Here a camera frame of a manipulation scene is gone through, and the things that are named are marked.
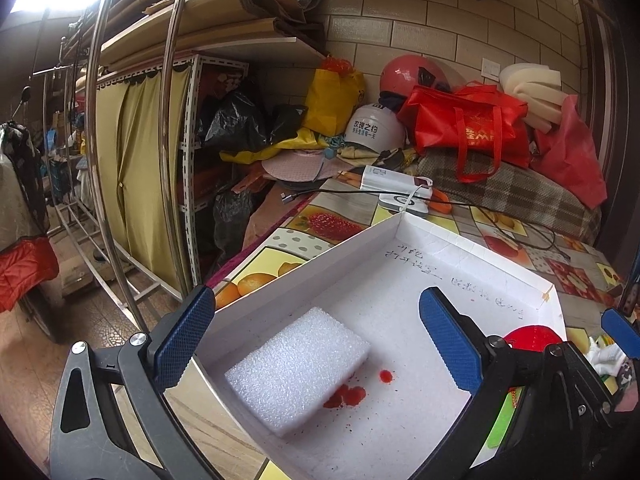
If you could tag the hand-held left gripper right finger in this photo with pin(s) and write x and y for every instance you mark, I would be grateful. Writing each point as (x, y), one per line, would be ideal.
(447, 345)

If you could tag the white cardboard box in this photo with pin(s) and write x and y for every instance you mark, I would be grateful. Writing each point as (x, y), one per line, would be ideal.
(425, 260)

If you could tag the yellow shopping bag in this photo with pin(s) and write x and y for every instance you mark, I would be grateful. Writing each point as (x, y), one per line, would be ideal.
(330, 100)

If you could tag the white helmet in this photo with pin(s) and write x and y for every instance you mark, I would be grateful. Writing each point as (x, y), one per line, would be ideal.
(375, 130)

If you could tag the white wall switch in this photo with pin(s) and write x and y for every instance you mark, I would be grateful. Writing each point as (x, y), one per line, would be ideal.
(490, 68)

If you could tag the yellow cloth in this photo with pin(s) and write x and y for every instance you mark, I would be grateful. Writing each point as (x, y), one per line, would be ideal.
(280, 149)

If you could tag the white soft cloth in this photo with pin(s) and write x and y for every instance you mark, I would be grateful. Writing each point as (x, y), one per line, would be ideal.
(605, 355)

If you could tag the cream foam pieces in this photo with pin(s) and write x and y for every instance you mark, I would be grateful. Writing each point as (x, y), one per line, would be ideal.
(530, 85)

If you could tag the red tote bag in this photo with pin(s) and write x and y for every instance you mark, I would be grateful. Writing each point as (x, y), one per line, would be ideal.
(465, 120)

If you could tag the pink sun hat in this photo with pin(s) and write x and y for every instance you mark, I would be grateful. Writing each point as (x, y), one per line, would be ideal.
(295, 165)

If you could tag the black plastic bag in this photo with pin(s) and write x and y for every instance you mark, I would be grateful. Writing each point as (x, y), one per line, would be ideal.
(287, 122)
(232, 220)
(235, 120)

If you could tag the yellow curtain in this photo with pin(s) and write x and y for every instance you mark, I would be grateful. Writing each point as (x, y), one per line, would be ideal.
(145, 170)

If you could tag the steel clothes rack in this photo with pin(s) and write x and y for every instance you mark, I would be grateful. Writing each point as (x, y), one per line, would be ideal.
(97, 110)

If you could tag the red nonwoven bag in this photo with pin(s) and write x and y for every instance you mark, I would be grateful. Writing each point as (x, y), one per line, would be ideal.
(570, 155)

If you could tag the red plush toy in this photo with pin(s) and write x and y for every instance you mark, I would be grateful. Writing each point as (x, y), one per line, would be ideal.
(532, 336)

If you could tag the metal shelf rack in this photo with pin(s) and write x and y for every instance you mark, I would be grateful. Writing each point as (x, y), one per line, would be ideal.
(192, 160)

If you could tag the pink helmet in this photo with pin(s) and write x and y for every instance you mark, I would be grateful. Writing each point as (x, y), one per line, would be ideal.
(400, 75)

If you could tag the fruit printed tablecloth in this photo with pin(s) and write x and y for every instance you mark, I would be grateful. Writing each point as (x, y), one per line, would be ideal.
(575, 270)

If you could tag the white power bank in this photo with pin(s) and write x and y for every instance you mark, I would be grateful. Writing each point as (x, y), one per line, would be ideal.
(390, 177)

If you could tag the yellow green tissue pack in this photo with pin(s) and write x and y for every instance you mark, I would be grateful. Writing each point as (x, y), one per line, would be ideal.
(502, 425)

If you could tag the white round charger device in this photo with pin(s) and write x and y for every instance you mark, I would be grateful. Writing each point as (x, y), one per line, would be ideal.
(400, 204)

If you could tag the red quilted jacket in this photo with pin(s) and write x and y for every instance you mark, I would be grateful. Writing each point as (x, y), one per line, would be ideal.
(25, 270)

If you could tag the plaid blanket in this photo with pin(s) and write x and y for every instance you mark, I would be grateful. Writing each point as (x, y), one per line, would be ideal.
(525, 190)

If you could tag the orange scissors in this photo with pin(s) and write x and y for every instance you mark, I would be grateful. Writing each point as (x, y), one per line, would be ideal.
(440, 200)

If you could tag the white foam block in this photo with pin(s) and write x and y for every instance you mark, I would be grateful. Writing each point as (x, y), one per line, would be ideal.
(295, 365)

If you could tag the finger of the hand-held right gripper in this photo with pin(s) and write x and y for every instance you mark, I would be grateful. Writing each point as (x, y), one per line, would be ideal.
(622, 332)

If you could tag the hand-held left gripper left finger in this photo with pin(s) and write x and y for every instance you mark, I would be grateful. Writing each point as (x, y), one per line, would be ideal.
(185, 340)

